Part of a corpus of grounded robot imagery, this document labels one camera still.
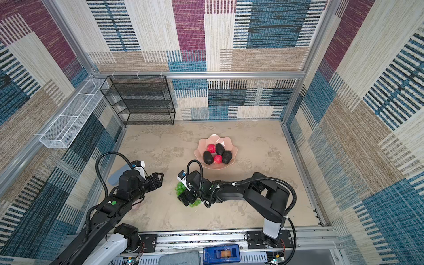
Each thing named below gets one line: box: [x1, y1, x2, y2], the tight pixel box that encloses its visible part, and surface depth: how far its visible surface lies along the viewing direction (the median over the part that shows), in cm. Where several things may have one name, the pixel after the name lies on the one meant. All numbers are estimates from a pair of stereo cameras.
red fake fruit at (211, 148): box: [206, 143, 216, 154], surface depth 102 cm
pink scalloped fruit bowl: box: [194, 133, 238, 171], surface depth 104 cm
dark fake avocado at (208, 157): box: [203, 150, 214, 165], surface depth 98 cm
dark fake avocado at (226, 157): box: [221, 150, 233, 164], surface depth 96 cm
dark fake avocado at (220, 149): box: [215, 142, 226, 156], surface depth 103 cm
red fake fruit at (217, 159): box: [213, 154, 223, 164], surface depth 98 cm
